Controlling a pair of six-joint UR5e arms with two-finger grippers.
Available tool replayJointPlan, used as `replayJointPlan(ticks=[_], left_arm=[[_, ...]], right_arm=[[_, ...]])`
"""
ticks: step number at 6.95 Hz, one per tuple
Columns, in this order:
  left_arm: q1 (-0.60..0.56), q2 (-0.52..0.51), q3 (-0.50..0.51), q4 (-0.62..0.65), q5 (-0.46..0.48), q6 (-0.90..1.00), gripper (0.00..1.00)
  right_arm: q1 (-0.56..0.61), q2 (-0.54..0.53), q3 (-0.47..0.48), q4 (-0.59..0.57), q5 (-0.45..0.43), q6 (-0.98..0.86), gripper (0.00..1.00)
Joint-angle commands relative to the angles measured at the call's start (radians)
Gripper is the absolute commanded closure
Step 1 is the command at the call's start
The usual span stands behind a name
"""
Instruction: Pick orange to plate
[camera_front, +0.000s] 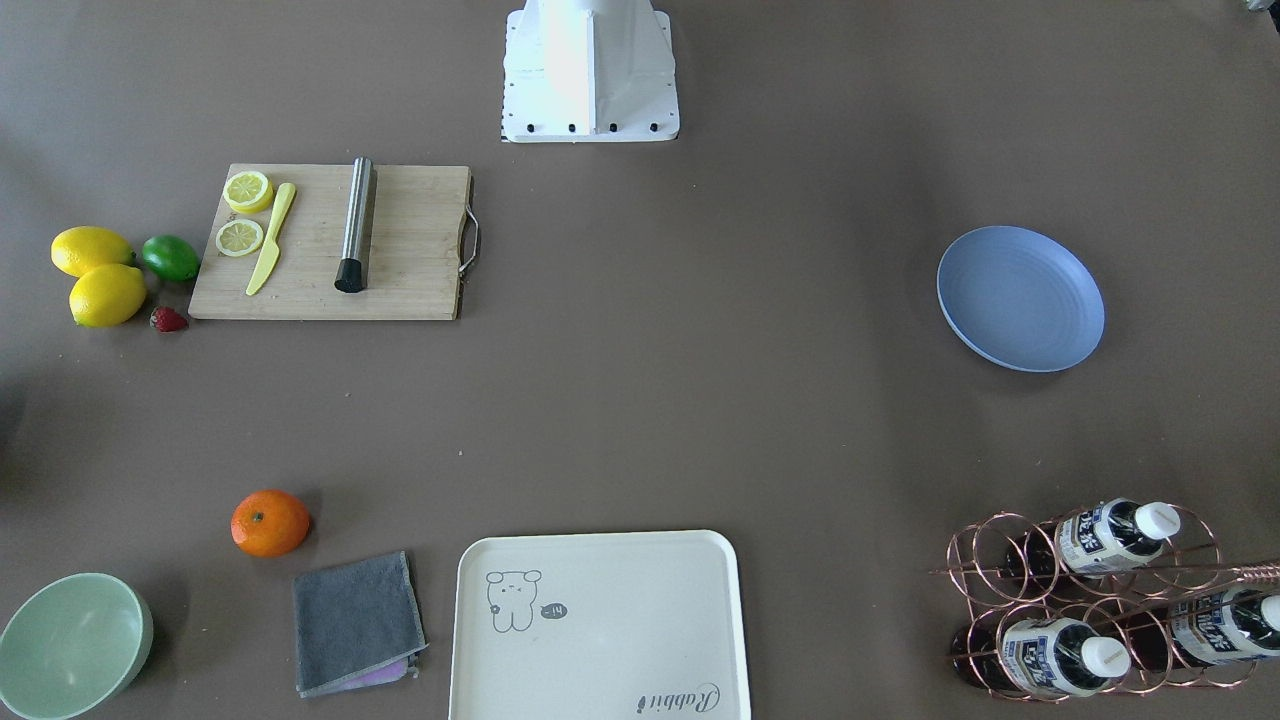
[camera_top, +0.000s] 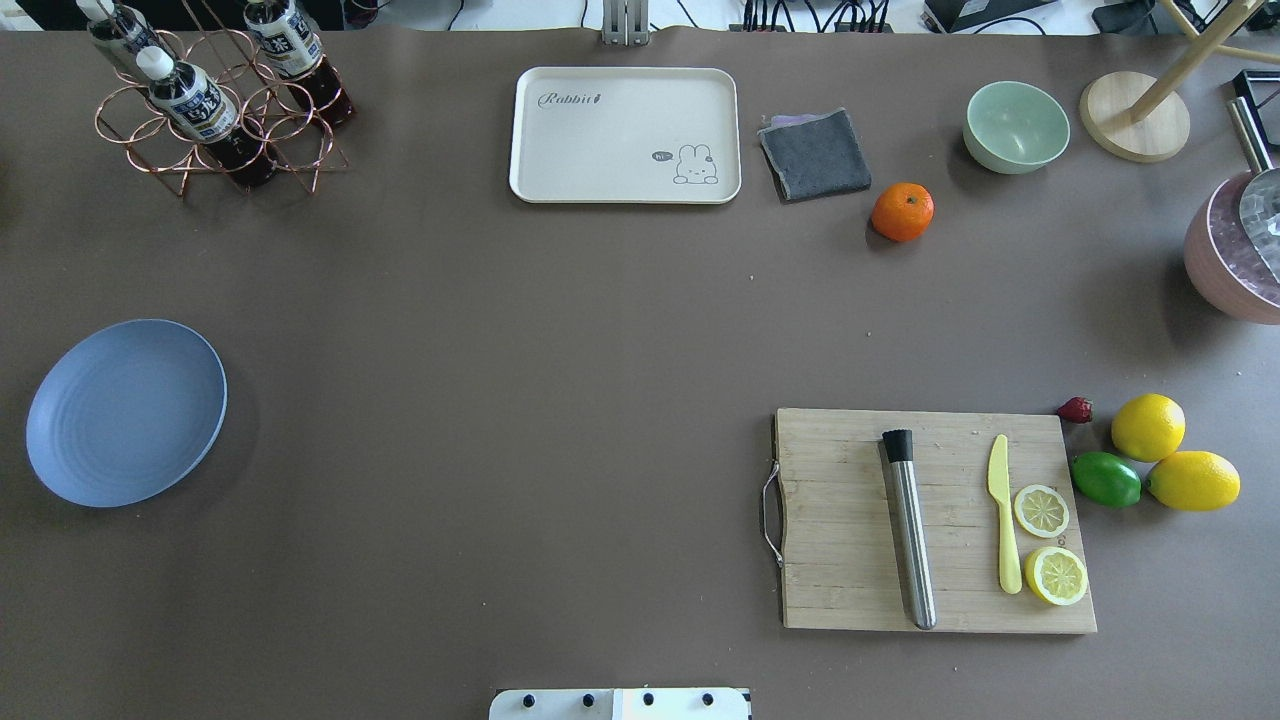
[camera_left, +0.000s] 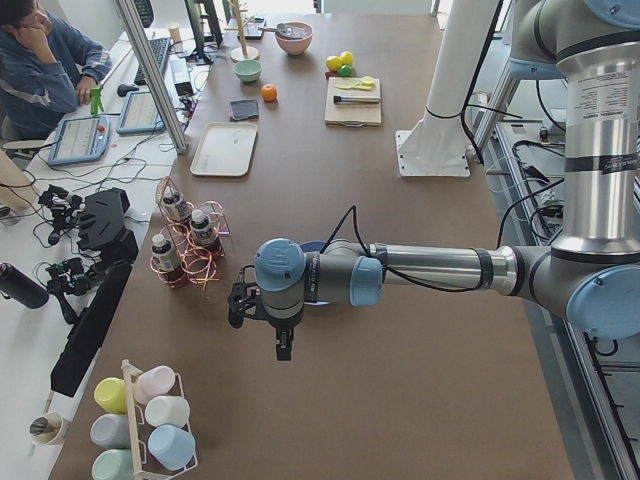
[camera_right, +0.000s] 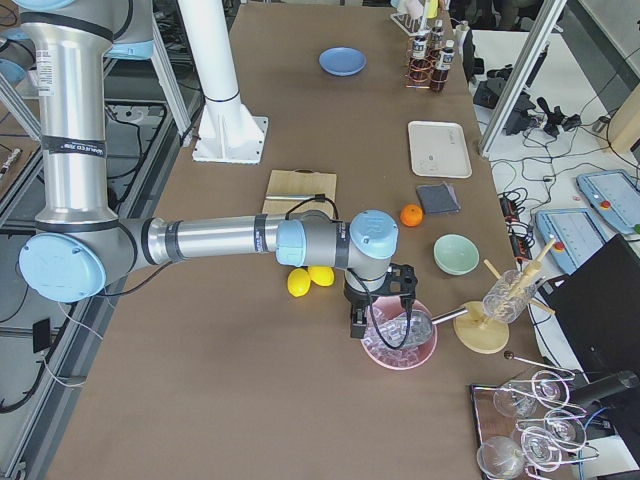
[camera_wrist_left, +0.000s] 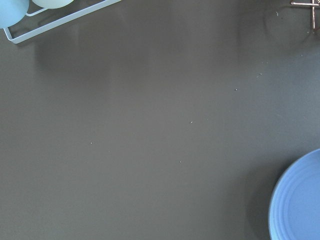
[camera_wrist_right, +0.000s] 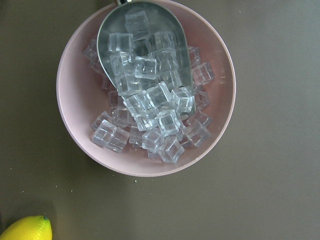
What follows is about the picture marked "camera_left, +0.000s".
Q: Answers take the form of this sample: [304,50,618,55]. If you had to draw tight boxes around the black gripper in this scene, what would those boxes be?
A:
[227,265,295,361]

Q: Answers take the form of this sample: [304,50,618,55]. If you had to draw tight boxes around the orange mandarin fruit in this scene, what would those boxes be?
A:
[260,84,278,103]

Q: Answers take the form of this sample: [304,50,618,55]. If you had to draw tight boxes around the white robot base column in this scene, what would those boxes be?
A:
[396,1,503,177]

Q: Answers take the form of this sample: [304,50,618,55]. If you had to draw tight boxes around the blue round plate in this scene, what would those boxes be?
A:
[299,240,329,306]

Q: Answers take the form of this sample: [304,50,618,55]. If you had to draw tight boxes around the dark drink bottle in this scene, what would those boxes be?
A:
[190,209,216,249]
[161,189,191,223]
[151,233,187,289]

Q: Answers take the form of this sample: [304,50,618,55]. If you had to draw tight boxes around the pink cup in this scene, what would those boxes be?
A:
[133,365,175,405]

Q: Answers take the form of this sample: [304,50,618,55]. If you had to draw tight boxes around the white cup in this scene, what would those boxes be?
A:
[144,395,190,428]

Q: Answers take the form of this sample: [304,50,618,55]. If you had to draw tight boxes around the wooden cup rack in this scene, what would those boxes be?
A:
[121,359,199,479]

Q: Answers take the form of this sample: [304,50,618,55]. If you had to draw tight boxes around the blue cup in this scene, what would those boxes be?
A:
[147,424,195,471]

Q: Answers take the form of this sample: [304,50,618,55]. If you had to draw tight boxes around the yellow cup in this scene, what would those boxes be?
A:
[94,377,127,414]

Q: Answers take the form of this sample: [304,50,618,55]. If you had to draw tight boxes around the black long bar device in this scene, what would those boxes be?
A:
[50,261,132,397]

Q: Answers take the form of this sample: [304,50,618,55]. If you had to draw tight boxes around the cream rabbit tray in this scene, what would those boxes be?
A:
[190,122,258,177]

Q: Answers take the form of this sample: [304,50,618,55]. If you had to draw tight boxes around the grey cup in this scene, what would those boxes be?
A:
[90,413,130,449]

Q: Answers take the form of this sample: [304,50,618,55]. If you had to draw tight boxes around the black spare gripper device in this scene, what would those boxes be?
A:
[38,184,138,325]

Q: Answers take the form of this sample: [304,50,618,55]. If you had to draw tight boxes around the mint green cup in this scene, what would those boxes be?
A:
[91,449,134,480]

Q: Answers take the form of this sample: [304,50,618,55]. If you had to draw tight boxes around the grey folded cloth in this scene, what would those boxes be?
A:
[229,99,259,121]

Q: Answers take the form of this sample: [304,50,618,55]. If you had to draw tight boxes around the steel muddler black tip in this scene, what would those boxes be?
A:
[332,95,381,105]

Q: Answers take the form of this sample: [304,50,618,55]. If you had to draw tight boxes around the wooden cutting board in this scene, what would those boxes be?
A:
[324,77,382,126]

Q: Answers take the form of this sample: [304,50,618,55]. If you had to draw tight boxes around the teach pendant tablet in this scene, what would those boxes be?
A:
[47,114,110,166]
[116,91,165,136]

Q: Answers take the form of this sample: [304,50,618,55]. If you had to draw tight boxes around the paper cup with utensils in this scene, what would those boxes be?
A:
[29,412,70,446]

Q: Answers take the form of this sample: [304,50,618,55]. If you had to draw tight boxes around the black water bottle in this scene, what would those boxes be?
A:
[1,263,49,309]

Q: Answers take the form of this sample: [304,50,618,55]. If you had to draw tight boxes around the green bowl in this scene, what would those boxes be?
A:
[233,60,262,83]

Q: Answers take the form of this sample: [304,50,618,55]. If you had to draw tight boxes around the green lime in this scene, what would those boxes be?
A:
[337,64,353,77]

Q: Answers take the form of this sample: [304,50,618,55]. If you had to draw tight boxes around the yellow lemon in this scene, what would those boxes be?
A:
[325,56,342,72]
[339,51,354,66]

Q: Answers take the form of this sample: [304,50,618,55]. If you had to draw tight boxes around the black computer mouse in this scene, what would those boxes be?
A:
[117,84,139,98]

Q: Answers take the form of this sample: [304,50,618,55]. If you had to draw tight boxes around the pink bowl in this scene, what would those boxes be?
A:
[275,22,313,56]

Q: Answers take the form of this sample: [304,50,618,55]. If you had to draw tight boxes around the green toy figure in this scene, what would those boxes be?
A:
[90,86,105,116]

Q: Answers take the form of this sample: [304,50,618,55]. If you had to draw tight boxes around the black keyboard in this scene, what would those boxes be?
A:
[133,37,171,86]

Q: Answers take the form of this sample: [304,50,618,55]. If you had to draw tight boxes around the metal ice scoop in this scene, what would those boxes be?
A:
[261,23,300,39]

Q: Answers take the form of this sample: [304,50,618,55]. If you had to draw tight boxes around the copper wire bottle rack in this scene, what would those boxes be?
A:
[150,177,230,289]

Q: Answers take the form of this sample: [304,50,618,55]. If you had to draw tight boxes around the aluminium frame post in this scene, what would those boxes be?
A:
[114,0,188,154]

